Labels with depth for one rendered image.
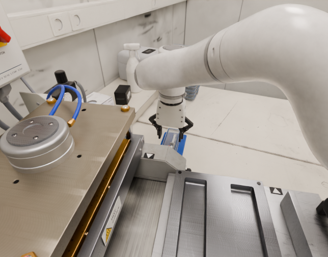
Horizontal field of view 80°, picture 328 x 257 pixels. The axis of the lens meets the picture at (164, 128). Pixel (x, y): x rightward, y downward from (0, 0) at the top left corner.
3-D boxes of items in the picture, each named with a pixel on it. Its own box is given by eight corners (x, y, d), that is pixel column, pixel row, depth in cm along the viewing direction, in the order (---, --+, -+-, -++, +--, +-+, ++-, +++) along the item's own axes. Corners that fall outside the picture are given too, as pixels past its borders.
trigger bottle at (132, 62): (128, 93, 108) (121, 46, 93) (129, 86, 115) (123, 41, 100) (143, 93, 109) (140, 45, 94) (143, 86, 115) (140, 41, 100)
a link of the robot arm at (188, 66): (171, 93, 32) (135, 94, 60) (251, 79, 37) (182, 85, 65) (163, 33, 30) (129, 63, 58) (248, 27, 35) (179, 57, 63)
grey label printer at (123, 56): (118, 79, 123) (114, 51, 112) (136, 69, 137) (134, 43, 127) (152, 87, 114) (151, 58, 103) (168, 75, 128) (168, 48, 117)
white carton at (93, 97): (58, 129, 83) (52, 114, 78) (96, 104, 99) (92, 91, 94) (80, 137, 78) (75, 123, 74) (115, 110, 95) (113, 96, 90)
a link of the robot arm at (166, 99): (188, 86, 65) (187, 94, 67) (162, 83, 67) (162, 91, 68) (184, 98, 59) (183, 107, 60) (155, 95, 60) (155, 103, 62)
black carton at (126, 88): (115, 104, 99) (113, 92, 95) (120, 96, 106) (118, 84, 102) (127, 105, 98) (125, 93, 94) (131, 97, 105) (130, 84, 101)
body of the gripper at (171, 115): (188, 93, 66) (186, 120, 73) (159, 89, 68) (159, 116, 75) (185, 104, 60) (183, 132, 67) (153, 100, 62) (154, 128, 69)
